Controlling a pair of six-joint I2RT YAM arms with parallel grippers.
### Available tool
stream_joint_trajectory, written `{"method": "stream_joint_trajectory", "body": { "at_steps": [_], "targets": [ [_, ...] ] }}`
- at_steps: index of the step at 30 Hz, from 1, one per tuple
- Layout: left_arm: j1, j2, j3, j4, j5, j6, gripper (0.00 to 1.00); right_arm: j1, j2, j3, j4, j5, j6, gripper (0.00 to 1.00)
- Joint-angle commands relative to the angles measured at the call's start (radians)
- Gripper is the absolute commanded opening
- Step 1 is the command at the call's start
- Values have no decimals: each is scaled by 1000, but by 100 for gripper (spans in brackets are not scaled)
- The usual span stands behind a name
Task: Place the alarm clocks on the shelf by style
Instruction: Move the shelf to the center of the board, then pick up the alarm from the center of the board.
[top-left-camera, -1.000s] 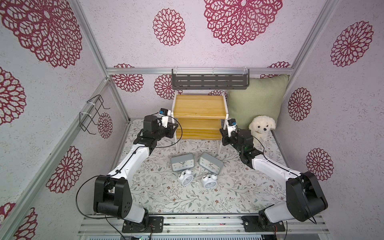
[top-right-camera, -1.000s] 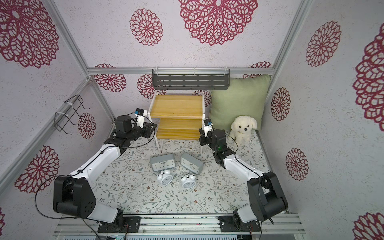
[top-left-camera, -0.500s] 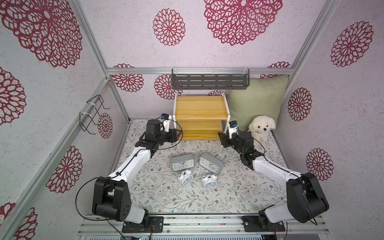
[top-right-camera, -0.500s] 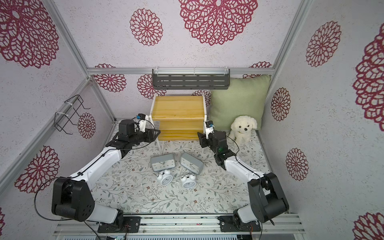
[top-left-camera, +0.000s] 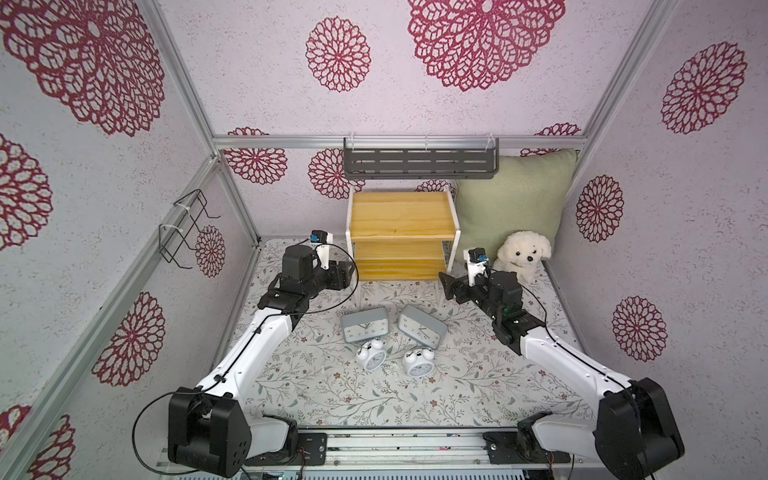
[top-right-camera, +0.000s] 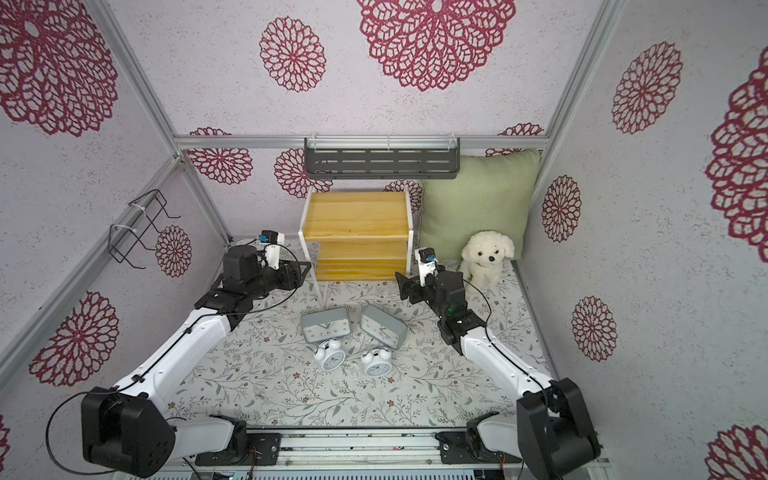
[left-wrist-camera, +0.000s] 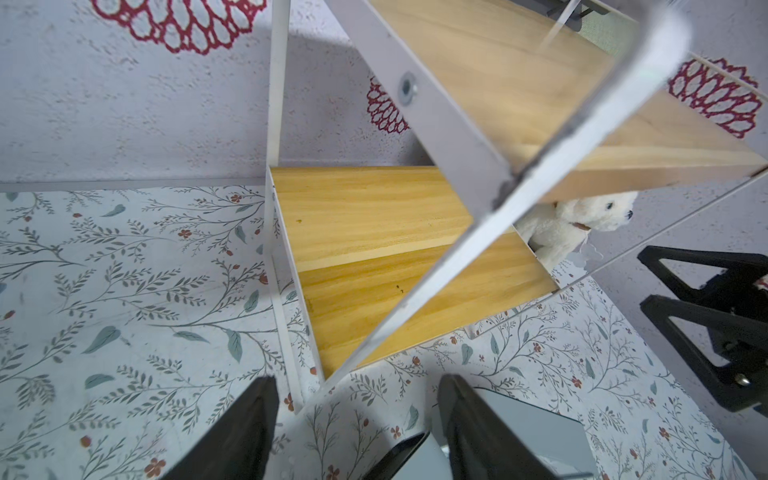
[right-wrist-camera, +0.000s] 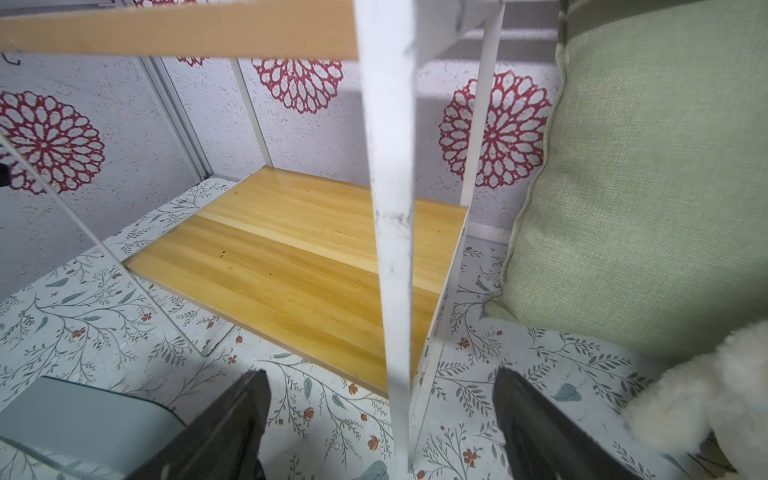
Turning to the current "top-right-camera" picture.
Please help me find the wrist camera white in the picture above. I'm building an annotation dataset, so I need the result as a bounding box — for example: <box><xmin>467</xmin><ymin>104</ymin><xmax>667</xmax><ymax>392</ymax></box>
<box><xmin>414</xmin><ymin>247</ymin><xmax>437</xmax><ymax>287</ymax></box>
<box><xmin>259</xmin><ymin>230</ymin><xmax>285</xmax><ymax>270</ymax></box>

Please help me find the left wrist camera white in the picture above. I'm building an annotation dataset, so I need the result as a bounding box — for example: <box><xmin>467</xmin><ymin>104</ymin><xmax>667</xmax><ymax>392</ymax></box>
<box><xmin>259</xmin><ymin>230</ymin><xmax>285</xmax><ymax>270</ymax></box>

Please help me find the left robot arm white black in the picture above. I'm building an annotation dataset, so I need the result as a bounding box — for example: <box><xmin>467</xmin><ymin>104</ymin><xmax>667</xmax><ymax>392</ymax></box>
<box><xmin>80</xmin><ymin>244</ymin><xmax>312</xmax><ymax>478</ymax></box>

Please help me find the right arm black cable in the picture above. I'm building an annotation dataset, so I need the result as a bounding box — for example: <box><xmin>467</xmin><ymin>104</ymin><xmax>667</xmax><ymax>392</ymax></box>
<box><xmin>461</xmin><ymin>278</ymin><xmax>535</xmax><ymax>385</ymax></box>

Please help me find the green cushion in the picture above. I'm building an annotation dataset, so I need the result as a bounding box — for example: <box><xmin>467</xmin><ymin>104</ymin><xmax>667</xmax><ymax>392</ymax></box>
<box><xmin>417</xmin><ymin>149</ymin><xmax>541</xmax><ymax>260</ymax></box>

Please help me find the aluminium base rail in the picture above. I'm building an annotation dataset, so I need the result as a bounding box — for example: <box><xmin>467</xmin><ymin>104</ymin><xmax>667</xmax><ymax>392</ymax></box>
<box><xmin>106</xmin><ymin>425</ymin><xmax>612</xmax><ymax>475</ymax></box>

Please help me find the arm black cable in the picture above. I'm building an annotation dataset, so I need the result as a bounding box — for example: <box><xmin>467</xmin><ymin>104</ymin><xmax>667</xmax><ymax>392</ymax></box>
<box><xmin>461</xmin><ymin>278</ymin><xmax>535</xmax><ymax>385</ymax></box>
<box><xmin>44</xmin><ymin>239</ymin><xmax>313</xmax><ymax>478</ymax></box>

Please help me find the white twin-bell alarm clock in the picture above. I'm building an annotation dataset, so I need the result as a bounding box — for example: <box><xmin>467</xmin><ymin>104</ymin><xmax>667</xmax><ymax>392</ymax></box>
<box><xmin>361</xmin><ymin>348</ymin><xmax>393</xmax><ymax>378</ymax></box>
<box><xmin>313</xmin><ymin>339</ymin><xmax>347</xmax><ymax>372</ymax></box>

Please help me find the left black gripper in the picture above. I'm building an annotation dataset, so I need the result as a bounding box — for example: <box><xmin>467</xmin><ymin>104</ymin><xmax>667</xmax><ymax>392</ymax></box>
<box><xmin>247</xmin><ymin>260</ymin><xmax>312</xmax><ymax>301</ymax></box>

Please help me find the yellow wooden two-tier shelf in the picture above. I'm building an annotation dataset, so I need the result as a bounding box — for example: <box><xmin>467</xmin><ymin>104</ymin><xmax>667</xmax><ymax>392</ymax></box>
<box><xmin>298</xmin><ymin>190</ymin><xmax>414</xmax><ymax>305</ymax></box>

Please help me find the black wire wall rack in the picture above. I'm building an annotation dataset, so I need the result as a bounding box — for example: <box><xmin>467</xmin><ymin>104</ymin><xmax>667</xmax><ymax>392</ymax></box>
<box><xmin>106</xmin><ymin>188</ymin><xmax>179</xmax><ymax>270</ymax></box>

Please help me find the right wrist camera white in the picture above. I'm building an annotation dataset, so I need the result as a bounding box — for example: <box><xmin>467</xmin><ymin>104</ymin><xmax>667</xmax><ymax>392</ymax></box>
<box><xmin>414</xmin><ymin>247</ymin><xmax>437</xmax><ymax>287</ymax></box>

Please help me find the white plush dog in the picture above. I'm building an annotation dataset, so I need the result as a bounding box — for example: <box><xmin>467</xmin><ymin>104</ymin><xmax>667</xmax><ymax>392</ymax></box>
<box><xmin>459</xmin><ymin>231</ymin><xmax>515</xmax><ymax>289</ymax></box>

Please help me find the grey square alarm clock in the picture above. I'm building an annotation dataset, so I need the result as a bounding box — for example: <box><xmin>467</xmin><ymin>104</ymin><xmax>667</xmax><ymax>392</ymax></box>
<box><xmin>300</xmin><ymin>307</ymin><xmax>351</xmax><ymax>344</ymax></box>
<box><xmin>360</xmin><ymin>305</ymin><xmax>408</xmax><ymax>350</ymax></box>

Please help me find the grey metal wall shelf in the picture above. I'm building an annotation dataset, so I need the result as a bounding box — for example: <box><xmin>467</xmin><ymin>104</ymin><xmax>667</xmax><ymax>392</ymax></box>
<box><xmin>304</xmin><ymin>137</ymin><xmax>461</xmax><ymax>180</ymax></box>

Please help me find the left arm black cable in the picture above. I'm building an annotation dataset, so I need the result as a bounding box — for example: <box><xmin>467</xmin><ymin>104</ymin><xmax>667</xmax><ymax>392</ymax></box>
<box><xmin>44</xmin><ymin>239</ymin><xmax>313</xmax><ymax>478</ymax></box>

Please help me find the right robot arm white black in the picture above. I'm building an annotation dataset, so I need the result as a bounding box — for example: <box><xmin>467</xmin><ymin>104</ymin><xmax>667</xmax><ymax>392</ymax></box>
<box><xmin>395</xmin><ymin>270</ymin><xmax>601</xmax><ymax>479</ymax></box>

